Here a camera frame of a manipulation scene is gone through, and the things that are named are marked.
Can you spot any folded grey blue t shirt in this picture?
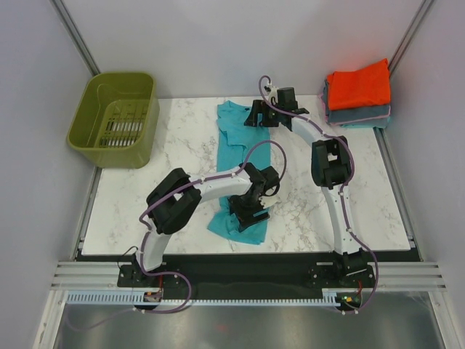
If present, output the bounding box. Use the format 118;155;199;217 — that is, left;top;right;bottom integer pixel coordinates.
320;80;391;124

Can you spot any right aluminium corner post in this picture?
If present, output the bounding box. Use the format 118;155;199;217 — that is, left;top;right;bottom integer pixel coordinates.
388;0;437;76

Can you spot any purple cable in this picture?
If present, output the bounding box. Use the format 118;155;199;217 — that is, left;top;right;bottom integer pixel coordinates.
139;139;288;314
256;75;379;316

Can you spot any folded orange t shirt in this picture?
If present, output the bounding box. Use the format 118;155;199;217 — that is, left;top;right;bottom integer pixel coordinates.
326;58;391;111

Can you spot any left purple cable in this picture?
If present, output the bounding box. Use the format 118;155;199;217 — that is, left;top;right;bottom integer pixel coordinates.
139;139;288;314

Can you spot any aluminium corner post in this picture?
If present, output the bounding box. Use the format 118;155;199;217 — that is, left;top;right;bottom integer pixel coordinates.
388;0;437;76
50;0;101;76

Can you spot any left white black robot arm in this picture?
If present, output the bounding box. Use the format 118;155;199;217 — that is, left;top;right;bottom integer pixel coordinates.
117;162;283;288

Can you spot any olive green plastic basket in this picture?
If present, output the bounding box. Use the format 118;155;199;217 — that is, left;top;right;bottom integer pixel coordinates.
67;72;160;169

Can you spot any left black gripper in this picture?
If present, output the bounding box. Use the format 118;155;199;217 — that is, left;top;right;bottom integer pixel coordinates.
227;195;269;233

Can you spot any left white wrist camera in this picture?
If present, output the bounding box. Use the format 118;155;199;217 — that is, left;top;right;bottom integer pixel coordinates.
259;193;280;209

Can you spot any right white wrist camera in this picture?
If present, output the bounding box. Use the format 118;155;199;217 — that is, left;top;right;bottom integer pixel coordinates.
264;84;278;105

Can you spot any white slotted cable duct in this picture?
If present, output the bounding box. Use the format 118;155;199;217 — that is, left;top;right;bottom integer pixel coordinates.
66;290;360;307

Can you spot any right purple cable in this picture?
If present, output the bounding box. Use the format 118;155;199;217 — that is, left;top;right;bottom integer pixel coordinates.
256;75;379;316

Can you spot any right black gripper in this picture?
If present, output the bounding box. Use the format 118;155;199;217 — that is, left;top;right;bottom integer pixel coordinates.
243;100;283;128

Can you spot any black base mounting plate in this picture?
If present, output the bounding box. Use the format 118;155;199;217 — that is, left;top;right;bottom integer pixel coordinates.
134;252;375;299

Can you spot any left aluminium corner post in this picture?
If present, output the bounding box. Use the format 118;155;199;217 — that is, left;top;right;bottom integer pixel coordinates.
50;0;101;76

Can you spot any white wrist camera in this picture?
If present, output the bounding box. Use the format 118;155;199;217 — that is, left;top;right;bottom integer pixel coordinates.
264;84;278;105
259;193;280;209

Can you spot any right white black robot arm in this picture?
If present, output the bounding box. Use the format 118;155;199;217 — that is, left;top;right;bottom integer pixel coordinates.
244;83;371;286

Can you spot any aluminium frame rail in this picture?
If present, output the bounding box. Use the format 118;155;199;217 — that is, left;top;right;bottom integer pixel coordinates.
51;261;446;292

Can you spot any turquoise t shirt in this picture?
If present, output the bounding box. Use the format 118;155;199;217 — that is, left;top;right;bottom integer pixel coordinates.
208;100;270;245

